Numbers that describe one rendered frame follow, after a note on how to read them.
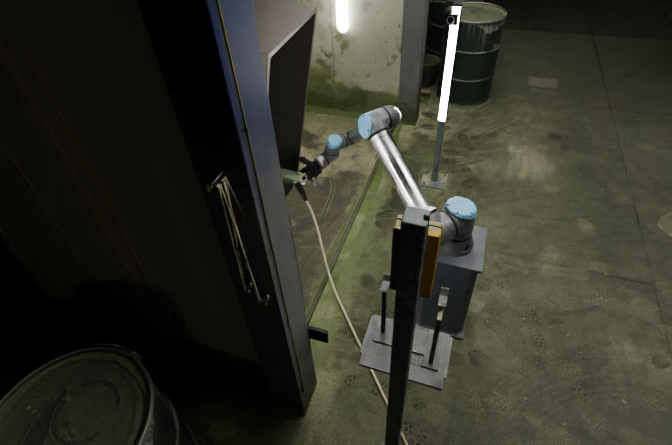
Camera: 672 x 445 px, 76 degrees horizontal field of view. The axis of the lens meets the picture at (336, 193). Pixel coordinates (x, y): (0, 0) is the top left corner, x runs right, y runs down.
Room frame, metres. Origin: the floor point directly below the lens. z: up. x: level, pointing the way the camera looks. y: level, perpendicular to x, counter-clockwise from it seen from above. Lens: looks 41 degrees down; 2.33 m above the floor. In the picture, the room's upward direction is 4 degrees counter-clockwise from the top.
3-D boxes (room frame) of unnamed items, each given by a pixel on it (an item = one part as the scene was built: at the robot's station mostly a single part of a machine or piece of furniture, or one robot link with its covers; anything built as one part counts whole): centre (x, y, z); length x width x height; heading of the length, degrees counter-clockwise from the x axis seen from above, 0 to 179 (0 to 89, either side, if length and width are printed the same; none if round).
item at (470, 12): (4.15, -1.45, 0.86); 0.54 x 0.54 x 0.01
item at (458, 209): (1.47, -0.59, 0.83); 0.17 x 0.15 x 0.18; 119
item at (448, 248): (1.48, -0.60, 0.69); 0.19 x 0.19 x 0.10
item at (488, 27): (4.15, -1.45, 0.44); 0.59 x 0.58 x 0.89; 173
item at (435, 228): (0.75, -0.20, 1.42); 0.12 x 0.06 x 0.26; 68
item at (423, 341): (0.85, -0.24, 0.95); 0.26 x 0.15 x 0.32; 68
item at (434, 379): (0.83, -0.23, 0.78); 0.31 x 0.23 x 0.01; 68
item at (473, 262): (1.48, -0.60, 0.32); 0.31 x 0.31 x 0.64; 68
